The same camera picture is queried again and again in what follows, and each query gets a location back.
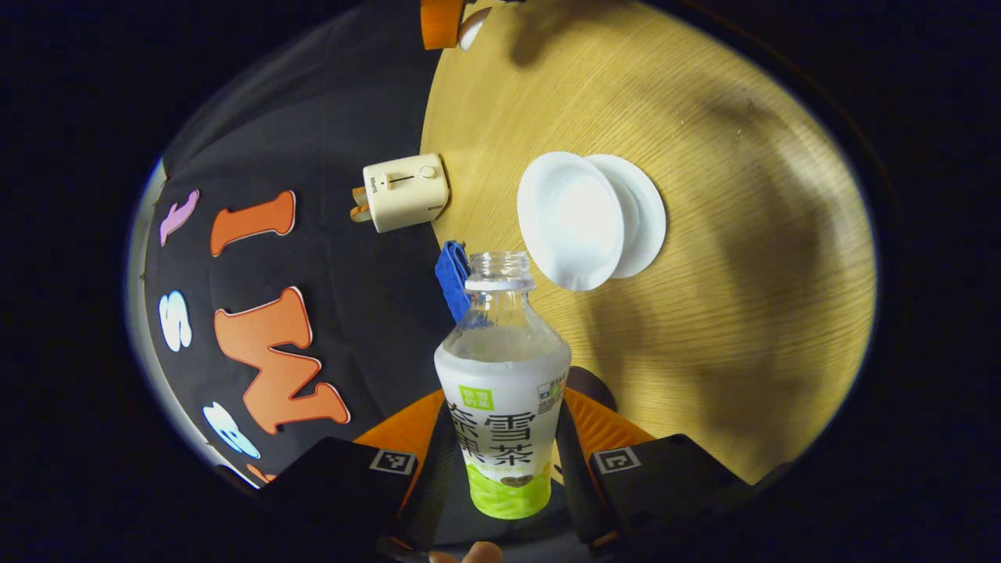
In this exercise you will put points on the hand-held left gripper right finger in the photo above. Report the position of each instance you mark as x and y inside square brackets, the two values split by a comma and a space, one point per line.
[665, 485]

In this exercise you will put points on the white saucer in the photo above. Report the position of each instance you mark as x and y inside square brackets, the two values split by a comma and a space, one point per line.
[645, 215]

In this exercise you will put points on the clear water bottle green label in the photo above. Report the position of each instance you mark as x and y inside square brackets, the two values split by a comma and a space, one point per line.
[500, 407]

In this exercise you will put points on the brown bread slice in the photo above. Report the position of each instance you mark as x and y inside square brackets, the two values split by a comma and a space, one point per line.
[360, 205]

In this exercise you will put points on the blue folded towel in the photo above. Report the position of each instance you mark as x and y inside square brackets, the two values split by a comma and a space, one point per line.
[452, 277]

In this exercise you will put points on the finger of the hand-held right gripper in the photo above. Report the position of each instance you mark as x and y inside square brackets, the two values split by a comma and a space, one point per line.
[440, 22]

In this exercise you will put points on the dark round coaster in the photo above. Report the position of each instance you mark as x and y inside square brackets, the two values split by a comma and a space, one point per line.
[596, 391]

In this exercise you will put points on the cream toaster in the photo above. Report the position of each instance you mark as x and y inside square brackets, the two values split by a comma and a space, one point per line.
[407, 191]

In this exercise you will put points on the white teacup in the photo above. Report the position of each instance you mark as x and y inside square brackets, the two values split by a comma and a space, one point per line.
[567, 219]

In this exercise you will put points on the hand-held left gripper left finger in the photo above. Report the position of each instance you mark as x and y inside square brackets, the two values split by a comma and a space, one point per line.
[344, 485]

